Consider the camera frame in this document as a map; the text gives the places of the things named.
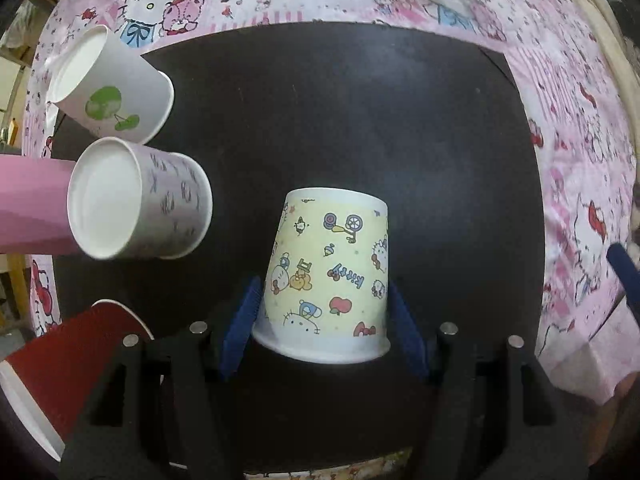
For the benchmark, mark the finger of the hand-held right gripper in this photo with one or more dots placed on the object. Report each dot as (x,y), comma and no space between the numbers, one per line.
(622,265)

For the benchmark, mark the white cup faint purple print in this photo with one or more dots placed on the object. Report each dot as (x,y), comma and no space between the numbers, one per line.
(165,205)

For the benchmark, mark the black board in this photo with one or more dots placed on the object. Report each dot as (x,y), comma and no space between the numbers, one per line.
(375,120)

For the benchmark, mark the red ribbed paper cup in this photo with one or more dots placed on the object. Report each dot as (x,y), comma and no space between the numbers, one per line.
(65,365)

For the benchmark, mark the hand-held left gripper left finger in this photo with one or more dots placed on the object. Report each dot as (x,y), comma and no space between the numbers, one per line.
(242,325)

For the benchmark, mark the cream cartoon print paper cup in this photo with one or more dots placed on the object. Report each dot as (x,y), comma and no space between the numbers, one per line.
(325,270)

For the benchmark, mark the cream duvet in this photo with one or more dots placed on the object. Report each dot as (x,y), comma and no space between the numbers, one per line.
(612,35)

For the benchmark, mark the pink hexagonal cup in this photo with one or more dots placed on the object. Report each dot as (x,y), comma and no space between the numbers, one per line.
(30,205)

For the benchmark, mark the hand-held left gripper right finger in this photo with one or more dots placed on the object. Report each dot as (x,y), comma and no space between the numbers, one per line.
(407,330)

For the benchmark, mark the white cup green fruit print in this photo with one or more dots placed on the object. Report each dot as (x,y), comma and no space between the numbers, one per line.
(115,95)

